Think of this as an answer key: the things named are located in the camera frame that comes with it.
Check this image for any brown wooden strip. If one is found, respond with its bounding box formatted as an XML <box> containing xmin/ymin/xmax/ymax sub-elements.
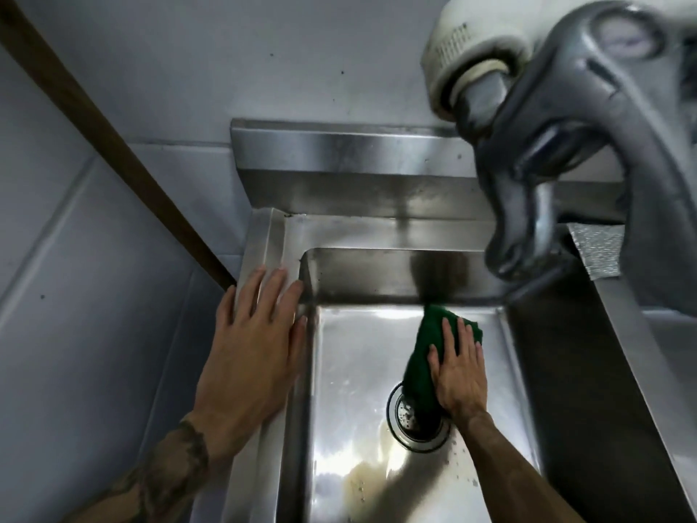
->
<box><xmin>0</xmin><ymin>0</ymin><xmax>238</xmax><ymax>292</ymax></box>

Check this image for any person's right hand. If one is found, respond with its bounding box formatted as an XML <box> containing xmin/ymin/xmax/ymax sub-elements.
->
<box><xmin>427</xmin><ymin>317</ymin><xmax>489</xmax><ymax>421</ymax></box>

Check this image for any metal sink drain strainer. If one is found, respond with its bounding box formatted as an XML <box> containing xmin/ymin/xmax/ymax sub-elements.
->
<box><xmin>386</xmin><ymin>378</ymin><xmax>453</xmax><ymax>447</ymax></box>

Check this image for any chrome faucet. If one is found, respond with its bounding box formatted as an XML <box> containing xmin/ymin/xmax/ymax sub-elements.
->
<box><xmin>455</xmin><ymin>0</ymin><xmax>697</xmax><ymax>316</ymax></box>

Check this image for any white faucet filter attachment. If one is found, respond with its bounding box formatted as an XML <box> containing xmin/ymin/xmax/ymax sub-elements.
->
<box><xmin>420</xmin><ymin>0</ymin><xmax>551</xmax><ymax>121</ymax></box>

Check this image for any stainless steel sink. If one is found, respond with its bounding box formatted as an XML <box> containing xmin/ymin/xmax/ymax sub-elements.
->
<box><xmin>191</xmin><ymin>118</ymin><xmax>697</xmax><ymax>523</ymax></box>

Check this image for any person's left hand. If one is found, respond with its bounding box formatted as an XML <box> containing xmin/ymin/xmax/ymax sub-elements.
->
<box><xmin>188</xmin><ymin>267</ymin><xmax>309</xmax><ymax>454</ymax></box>

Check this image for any person's right forearm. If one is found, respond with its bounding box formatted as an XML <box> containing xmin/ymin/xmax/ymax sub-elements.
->
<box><xmin>455</xmin><ymin>411</ymin><xmax>586</xmax><ymax>523</ymax></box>

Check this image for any person's left forearm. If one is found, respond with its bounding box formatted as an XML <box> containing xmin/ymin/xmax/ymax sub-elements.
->
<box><xmin>65</xmin><ymin>414</ymin><xmax>257</xmax><ymax>523</ymax></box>

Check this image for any green scouring pad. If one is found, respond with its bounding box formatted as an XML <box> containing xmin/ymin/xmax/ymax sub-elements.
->
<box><xmin>402</xmin><ymin>304</ymin><xmax>484</xmax><ymax>418</ymax></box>

